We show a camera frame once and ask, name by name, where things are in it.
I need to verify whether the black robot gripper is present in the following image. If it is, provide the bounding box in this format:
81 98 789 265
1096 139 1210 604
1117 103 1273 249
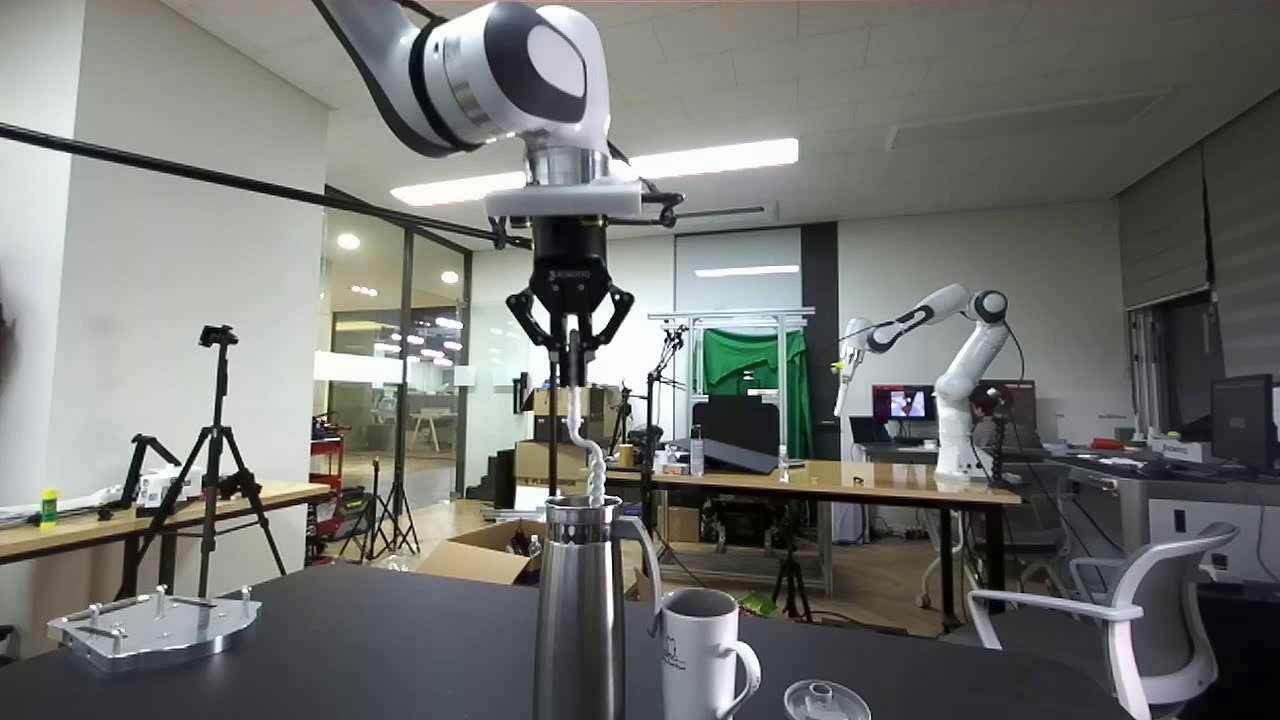
508 215 636 390

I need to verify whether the white twisted stirring stick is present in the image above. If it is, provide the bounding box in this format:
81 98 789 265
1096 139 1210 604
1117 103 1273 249
555 382 613 512

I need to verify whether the stainless steel jug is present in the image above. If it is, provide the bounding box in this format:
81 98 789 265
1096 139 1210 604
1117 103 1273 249
532 497 656 720

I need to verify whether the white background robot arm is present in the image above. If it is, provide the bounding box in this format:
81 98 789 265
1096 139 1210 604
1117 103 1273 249
834 284 1008 492

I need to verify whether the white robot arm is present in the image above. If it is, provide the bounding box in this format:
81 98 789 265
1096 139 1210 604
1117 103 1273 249
311 0 680 387

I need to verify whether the green cloth backdrop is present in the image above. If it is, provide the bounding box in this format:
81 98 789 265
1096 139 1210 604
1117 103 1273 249
703 328 811 454

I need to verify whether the wooden office desk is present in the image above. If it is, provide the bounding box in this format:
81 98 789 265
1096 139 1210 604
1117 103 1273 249
609 460 1020 585

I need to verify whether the cardboard box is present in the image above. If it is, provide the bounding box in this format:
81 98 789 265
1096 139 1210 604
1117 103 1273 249
420 521 544 585

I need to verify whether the computer monitor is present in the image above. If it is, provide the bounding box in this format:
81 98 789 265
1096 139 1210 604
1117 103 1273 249
873 382 935 421

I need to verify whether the white ceramic mug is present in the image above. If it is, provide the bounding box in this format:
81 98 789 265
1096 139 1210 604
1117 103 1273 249
656 589 766 720

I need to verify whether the clear glass lid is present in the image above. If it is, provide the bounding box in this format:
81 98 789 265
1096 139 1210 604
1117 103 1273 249
783 681 873 720

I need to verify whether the square glass dish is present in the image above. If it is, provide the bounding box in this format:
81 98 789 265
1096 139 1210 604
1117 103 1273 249
47 589 261 673

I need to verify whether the wooden side bench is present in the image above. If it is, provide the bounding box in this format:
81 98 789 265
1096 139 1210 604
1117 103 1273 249
0 482 331 564

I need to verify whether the black overhead boom pole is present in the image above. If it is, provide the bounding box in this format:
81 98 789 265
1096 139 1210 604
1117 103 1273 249
0 120 532 249

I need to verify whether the white office chair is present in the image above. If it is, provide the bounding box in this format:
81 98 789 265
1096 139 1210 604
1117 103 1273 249
967 524 1238 720

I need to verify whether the black camera tripod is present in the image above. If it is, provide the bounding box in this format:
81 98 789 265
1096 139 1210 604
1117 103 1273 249
121 323 284 590

